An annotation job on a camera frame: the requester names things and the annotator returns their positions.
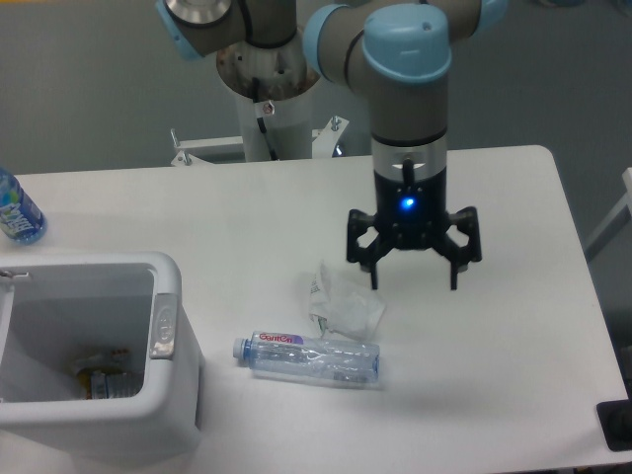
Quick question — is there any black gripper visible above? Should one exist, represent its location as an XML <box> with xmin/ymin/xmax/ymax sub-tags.
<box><xmin>346</xmin><ymin>156</ymin><xmax>483</xmax><ymax>291</ymax></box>

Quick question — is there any clear crushed plastic bottle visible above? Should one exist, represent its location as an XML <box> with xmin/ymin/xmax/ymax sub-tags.
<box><xmin>232</xmin><ymin>332</ymin><xmax>380</xmax><ymax>389</ymax></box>

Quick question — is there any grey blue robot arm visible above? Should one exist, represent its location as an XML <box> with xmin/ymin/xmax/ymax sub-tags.
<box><xmin>156</xmin><ymin>1</ymin><xmax>508</xmax><ymax>277</ymax></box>

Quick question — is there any trash pile inside can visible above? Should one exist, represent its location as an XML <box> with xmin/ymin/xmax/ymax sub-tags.
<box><xmin>71</xmin><ymin>349</ymin><xmax>144</xmax><ymax>400</ymax></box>

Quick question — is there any white plastic trash can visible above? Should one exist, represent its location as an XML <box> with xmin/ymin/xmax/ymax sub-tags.
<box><xmin>1</xmin><ymin>252</ymin><xmax>204</xmax><ymax>460</ymax></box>

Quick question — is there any black table corner clamp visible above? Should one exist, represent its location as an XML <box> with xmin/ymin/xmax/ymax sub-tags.
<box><xmin>596</xmin><ymin>399</ymin><xmax>631</xmax><ymax>452</ymax></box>

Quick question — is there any blue labelled water bottle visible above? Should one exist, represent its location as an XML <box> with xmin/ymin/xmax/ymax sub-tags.
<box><xmin>1</xmin><ymin>168</ymin><xmax>47</xmax><ymax>245</ymax></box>

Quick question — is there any white right base bracket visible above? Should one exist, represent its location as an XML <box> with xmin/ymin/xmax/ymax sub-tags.
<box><xmin>312</xmin><ymin>116</ymin><xmax>350</xmax><ymax>159</ymax></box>

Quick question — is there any white base bracket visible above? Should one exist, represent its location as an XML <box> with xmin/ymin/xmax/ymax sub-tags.
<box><xmin>170</xmin><ymin>128</ymin><xmax>245</xmax><ymax>167</ymax></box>
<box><xmin>312</xmin><ymin>116</ymin><xmax>350</xmax><ymax>159</ymax></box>

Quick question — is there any white frame at right edge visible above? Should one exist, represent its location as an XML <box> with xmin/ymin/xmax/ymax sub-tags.
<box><xmin>584</xmin><ymin>168</ymin><xmax>631</xmax><ymax>262</ymax></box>

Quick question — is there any white left base bracket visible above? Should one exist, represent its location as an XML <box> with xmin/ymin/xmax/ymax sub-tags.
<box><xmin>170</xmin><ymin>128</ymin><xmax>245</xmax><ymax>167</ymax></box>

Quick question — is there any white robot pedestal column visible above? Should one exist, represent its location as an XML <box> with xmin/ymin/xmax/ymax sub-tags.
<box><xmin>216</xmin><ymin>30</ymin><xmax>320</xmax><ymax>162</ymax></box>

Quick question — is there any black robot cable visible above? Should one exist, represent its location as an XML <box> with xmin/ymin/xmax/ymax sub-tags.
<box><xmin>250</xmin><ymin>75</ymin><xmax>279</xmax><ymax>162</ymax></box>

